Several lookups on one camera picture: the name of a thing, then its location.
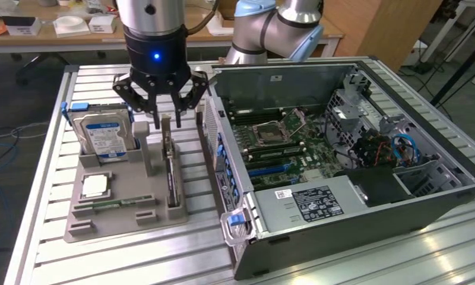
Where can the silver chipset heat sink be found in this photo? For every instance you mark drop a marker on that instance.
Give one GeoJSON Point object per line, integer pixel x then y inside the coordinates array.
{"type": "Point", "coordinates": [311, 175]}

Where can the silver CPU chip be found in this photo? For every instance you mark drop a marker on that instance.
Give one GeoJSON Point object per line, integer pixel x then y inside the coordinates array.
{"type": "Point", "coordinates": [96, 185]}

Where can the grey parts rack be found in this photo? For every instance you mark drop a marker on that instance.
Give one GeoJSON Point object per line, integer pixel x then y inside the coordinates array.
{"type": "Point", "coordinates": [135, 184]}

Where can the blue case latch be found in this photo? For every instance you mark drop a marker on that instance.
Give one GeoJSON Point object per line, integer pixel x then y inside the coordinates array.
{"type": "Point", "coordinates": [235, 220]}

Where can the white floor device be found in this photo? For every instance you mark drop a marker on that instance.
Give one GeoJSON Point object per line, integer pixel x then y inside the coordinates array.
{"type": "Point", "coordinates": [415, 53]}

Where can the plain white box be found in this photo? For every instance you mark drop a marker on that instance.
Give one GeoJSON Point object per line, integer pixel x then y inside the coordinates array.
{"type": "Point", "coordinates": [102, 24]}

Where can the wooden cabinet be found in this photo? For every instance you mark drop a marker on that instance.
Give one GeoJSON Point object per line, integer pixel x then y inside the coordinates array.
{"type": "Point", "coordinates": [391, 29]}

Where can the open socket cover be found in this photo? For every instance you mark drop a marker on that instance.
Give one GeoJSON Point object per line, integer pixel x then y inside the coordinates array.
{"type": "Point", "coordinates": [296, 121]}

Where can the black RAM slot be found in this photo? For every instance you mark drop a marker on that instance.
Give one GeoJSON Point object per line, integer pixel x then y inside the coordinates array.
{"type": "Point", "coordinates": [279, 159]}
{"type": "Point", "coordinates": [272, 145]}
{"type": "Point", "coordinates": [254, 106]}
{"type": "Point", "coordinates": [275, 150]}
{"type": "Point", "coordinates": [276, 154]}
{"type": "Point", "coordinates": [258, 115]}
{"type": "Point", "coordinates": [255, 110]}
{"type": "Point", "coordinates": [259, 120]}

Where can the green RAM stick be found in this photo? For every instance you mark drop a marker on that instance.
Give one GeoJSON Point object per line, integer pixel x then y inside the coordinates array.
{"type": "Point", "coordinates": [115, 204]}

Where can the brown cardboard box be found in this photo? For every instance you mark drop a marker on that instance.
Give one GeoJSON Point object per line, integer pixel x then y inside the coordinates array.
{"type": "Point", "coordinates": [228, 10]}

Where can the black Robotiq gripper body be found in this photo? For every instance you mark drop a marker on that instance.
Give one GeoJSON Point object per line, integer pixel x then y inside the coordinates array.
{"type": "Point", "coordinates": [158, 59]}

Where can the silver perforated drive cage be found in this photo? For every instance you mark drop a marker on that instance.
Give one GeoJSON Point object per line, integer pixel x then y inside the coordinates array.
{"type": "Point", "coordinates": [342, 118]}

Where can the hard disk with blue rails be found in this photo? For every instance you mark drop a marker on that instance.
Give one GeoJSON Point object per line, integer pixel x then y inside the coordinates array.
{"type": "Point", "coordinates": [103, 133]}

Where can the white box with round hollow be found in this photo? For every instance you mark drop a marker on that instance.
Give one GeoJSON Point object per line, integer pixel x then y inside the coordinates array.
{"type": "Point", "coordinates": [71, 26]}

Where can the white paper box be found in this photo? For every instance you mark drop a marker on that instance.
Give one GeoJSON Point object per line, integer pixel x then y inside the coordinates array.
{"type": "Point", "coordinates": [219, 28]}

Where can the white box with black top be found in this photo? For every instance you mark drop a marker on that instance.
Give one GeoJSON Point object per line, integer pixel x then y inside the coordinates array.
{"type": "Point", "coordinates": [23, 26]}

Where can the black open PC case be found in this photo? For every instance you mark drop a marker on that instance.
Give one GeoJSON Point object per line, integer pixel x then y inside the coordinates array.
{"type": "Point", "coordinates": [341, 237]}

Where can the blue expansion slot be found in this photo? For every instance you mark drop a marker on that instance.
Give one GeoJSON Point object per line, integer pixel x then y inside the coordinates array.
{"type": "Point", "coordinates": [267, 171]}

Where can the wooden desk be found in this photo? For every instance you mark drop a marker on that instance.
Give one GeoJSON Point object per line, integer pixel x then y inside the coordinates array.
{"type": "Point", "coordinates": [47, 40]}

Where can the green motherboard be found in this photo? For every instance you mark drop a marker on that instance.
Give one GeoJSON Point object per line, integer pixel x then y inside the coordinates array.
{"type": "Point", "coordinates": [325, 160]}

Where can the black office chair base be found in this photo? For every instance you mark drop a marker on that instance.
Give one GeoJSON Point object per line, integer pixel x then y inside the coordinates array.
{"type": "Point", "coordinates": [35, 60]}

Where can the CPU socket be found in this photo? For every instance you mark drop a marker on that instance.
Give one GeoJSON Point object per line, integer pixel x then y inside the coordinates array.
{"type": "Point", "coordinates": [271, 133]}

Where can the green graphics card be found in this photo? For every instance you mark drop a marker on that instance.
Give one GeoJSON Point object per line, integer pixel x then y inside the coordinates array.
{"type": "Point", "coordinates": [170, 160]}

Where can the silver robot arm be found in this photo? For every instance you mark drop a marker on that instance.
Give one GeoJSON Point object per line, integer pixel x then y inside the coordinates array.
{"type": "Point", "coordinates": [254, 32]}

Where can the grey disk bay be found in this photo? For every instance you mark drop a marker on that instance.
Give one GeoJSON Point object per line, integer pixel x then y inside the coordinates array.
{"type": "Point", "coordinates": [439, 178]}

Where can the black stand leg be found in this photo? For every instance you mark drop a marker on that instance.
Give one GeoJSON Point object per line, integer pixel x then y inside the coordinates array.
{"type": "Point", "coordinates": [459, 65]}

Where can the black expansion slot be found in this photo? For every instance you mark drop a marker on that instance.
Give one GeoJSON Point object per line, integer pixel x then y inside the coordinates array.
{"type": "Point", "coordinates": [268, 164]}

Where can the grey power supply unit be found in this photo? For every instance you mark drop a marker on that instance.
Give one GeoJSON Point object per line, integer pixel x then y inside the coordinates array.
{"type": "Point", "coordinates": [276, 213]}

